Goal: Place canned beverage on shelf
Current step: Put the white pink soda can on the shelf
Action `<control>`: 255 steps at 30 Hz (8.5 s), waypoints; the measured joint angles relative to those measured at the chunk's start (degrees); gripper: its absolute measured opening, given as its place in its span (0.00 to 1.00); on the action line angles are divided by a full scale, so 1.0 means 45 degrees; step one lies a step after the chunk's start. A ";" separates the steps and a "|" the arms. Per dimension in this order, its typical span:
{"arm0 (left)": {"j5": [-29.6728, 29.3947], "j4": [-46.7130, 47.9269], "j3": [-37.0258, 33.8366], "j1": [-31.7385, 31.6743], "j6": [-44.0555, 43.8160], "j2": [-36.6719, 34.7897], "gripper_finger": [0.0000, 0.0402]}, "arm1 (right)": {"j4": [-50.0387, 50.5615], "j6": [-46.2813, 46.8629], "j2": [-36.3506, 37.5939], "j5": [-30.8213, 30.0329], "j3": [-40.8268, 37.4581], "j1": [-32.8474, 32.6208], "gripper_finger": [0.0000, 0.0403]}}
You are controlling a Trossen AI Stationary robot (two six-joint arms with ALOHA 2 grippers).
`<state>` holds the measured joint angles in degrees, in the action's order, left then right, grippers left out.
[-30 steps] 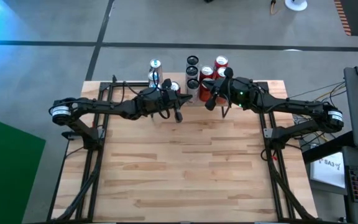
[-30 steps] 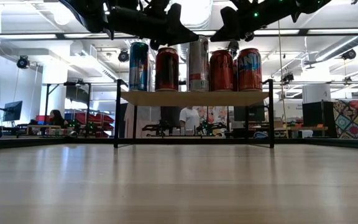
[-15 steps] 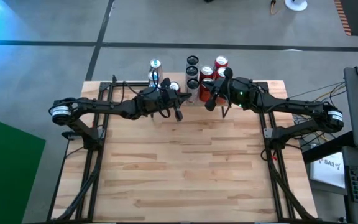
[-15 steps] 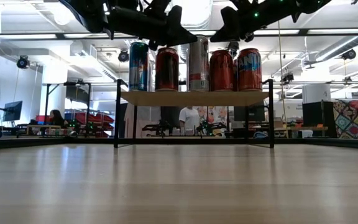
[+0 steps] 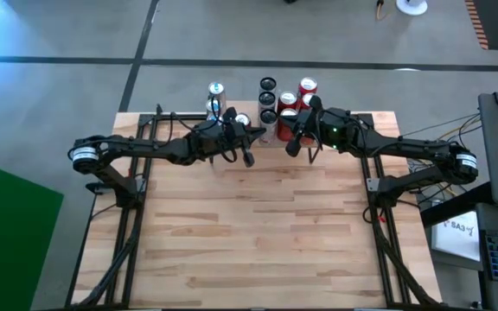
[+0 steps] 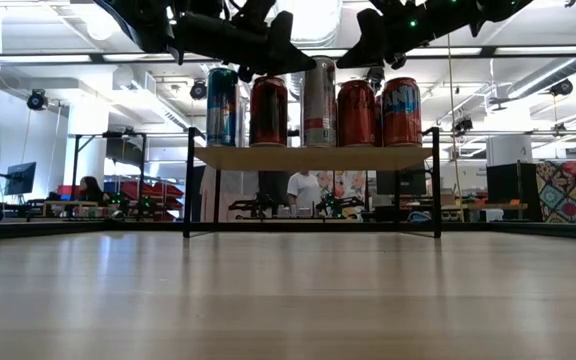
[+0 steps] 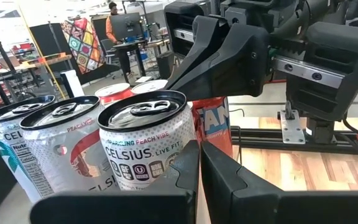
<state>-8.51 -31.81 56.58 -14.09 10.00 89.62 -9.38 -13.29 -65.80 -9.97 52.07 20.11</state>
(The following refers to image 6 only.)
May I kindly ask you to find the red tool cabinet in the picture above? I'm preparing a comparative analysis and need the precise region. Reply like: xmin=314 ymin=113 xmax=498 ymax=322
xmin=120 ymin=180 xmax=185 ymax=222

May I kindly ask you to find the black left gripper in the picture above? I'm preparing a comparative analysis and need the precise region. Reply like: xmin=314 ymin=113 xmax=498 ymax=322
xmin=170 ymin=0 xmax=318 ymax=84

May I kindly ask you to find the person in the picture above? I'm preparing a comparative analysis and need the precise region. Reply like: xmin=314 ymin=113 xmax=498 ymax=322
xmin=78 ymin=175 xmax=112 ymax=206
xmin=286 ymin=172 xmax=322 ymax=214

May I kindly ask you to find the colourful patchwork quilt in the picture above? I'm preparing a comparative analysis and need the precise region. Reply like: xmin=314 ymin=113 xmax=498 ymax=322
xmin=535 ymin=158 xmax=576 ymax=225

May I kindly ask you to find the black partition board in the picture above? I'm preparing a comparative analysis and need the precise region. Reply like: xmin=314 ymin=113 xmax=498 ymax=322
xmin=486 ymin=162 xmax=544 ymax=223

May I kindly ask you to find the silver blue drink can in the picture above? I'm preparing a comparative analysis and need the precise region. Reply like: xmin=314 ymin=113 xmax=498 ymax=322
xmin=206 ymin=67 xmax=240 ymax=148

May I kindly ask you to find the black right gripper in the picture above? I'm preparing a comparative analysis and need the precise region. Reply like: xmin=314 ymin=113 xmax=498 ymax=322
xmin=336 ymin=0 xmax=484 ymax=71

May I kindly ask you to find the black metal rack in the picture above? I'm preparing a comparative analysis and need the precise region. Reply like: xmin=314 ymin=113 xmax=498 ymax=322
xmin=70 ymin=130 xmax=148 ymax=224

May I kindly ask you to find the small wooden shelf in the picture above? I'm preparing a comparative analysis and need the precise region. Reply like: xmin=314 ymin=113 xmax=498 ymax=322
xmin=42 ymin=199 xmax=99 ymax=219

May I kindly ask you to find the white Celsius can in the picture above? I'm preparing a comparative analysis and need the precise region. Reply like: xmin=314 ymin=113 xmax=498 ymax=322
xmin=301 ymin=55 xmax=338 ymax=149

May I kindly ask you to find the wooden shelf with black legs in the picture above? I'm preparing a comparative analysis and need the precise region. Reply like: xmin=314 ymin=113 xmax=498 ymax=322
xmin=181 ymin=126 xmax=442 ymax=239

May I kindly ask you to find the red Coca-Cola Zero can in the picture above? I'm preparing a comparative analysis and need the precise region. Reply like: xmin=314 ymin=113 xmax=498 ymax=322
xmin=337 ymin=79 xmax=377 ymax=148

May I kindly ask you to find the white printed panel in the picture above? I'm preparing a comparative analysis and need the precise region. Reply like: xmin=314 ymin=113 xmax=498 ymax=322
xmin=200 ymin=167 xmax=260 ymax=224

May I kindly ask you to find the floral printed panel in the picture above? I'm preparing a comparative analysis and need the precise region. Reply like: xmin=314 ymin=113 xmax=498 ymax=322
xmin=317 ymin=170 xmax=369 ymax=201

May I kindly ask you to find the black computer monitor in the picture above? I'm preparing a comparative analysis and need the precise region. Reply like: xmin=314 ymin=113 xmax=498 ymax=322
xmin=3 ymin=161 xmax=38 ymax=196

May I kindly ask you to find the wooden workbench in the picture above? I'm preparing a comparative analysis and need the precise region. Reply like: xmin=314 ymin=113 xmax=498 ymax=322
xmin=440 ymin=198 xmax=529 ymax=224

